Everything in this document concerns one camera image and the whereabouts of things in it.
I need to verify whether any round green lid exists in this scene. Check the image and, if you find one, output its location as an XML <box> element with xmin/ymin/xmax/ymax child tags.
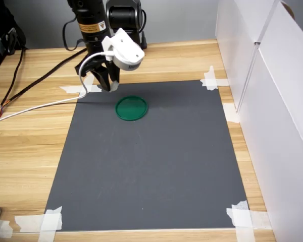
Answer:
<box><xmin>115</xmin><ymin>95</ymin><xmax>149</xmax><ymax>122</ymax></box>

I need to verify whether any white tape strip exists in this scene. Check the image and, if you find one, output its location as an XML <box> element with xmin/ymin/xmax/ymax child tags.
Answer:
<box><xmin>59</xmin><ymin>84</ymin><xmax>103</xmax><ymax>94</ymax></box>
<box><xmin>200</xmin><ymin>78</ymin><xmax>229</xmax><ymax>88</ymax></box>
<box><xmin>226</xmin><ymin>208</ymin><xmax>272</xmax><ymax>229</ymax></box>
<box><xmin>222</xmin><ymin>102</ymin><xmax>240</xmax><ymax>124</ymax></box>
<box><xmin>204</xmin><ymin>65</ymin><xmax>218</xmax><ymax>91</ymax></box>
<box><xmin>231</xmin><ymin>200</ymin><xmax>256</xmax><ymax>242</ymax></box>
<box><xmin>0</xmin><ymin>218</ymin><xmax>13</xmax><ymax>239</ymax></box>
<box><xmin>14</xmin><ymin>214</ymin><xmax>63</xmax><ymax>232</ymax></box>
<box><xmin>37</xmin><ymin>206</ymin><xmax>63</xmax><ymax>242</ymax></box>
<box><xmin>78</xmin><ymin>75</ymin><xmax>95</xmax><ymax>99</ymax></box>

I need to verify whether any dark grey mat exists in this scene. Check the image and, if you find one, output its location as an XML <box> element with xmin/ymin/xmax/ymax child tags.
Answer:
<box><xmin>44</xmin><ymin>80</ymin><xmax>249</xmax><ymax>231</ymax></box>

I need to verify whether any black bag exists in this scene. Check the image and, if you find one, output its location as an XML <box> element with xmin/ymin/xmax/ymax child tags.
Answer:
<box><xmin>0</xmin><ymin>5</ymin><xmax>27</xmax><ymax>68</ymax></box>

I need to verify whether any white partition panel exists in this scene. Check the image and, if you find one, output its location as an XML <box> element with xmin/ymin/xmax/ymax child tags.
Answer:
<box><xmin>238</xmin><ymin>1</ymin><xmax>303</xmax><ymax>242</ymax></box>
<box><xmin>215</xmin><ymin>0</ymin><xmax>280</xmax><ymax>111</ymax></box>

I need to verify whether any white camera box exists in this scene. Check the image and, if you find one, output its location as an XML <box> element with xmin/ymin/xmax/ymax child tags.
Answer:
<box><xmin>102</xmin><ymin>27</ymin><xmax>145</xmax><ymax>72</ymax></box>

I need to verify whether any thin black cable loop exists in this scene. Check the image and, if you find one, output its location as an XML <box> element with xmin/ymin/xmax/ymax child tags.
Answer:
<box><xmin>63</xmin><ymin>10</ymin><xmax>89</xmax><ymax>51</ymax></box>

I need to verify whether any black braided cable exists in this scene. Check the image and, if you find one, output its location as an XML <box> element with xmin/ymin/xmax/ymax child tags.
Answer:
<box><xmin>0</xmin><ymin>48</ymin><xmax>88</xmax><ymax>124</ymax></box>
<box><xmin>0</xmin><ymin>47</ymin><xmax>26</xmax><ymax>111</ymax></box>

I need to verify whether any white cable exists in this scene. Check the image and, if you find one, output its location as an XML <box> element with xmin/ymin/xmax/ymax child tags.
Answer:
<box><xmin>0</xmin><ymin>51</ymin><xmax>115</xmax><ymax>126</ymax></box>

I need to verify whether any clear partition joining post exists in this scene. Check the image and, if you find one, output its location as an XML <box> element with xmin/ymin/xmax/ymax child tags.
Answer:
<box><xmin>236</xmin><ymin>0</ymin><xmax>281</xmax><ymax>114</ymax></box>

